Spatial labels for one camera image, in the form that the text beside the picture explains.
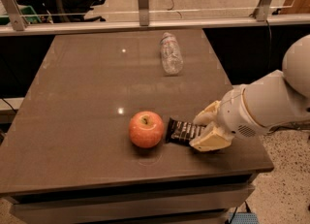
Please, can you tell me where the grey table drawer front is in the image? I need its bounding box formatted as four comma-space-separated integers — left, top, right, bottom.
11, 183, 255, 224

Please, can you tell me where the red apple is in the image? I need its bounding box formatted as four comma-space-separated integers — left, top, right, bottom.
129, 111, 164, 148

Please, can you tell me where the blue perforated box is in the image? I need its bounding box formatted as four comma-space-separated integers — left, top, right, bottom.
228, 212, 260, 224

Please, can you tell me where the clear plastic water bottle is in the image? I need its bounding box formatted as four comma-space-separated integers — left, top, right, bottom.
160, 32, 183, 76

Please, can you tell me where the black rxbar chocolate bar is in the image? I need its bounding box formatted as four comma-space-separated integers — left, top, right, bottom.
165, 118, 205, 146

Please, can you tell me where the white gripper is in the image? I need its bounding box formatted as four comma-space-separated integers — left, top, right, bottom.
189, 84, 267, 152

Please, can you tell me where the green bin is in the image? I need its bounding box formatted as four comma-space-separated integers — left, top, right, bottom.
0, 6, 42, 25

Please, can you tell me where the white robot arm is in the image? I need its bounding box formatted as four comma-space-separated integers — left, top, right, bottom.
190, 35, 310, 152

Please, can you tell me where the middle metal glass bracket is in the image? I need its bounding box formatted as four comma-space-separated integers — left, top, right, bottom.
138, 0, 149, 26

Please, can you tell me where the left metal glass bracket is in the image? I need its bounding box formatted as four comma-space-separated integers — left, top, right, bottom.
1, 0, 27, 31

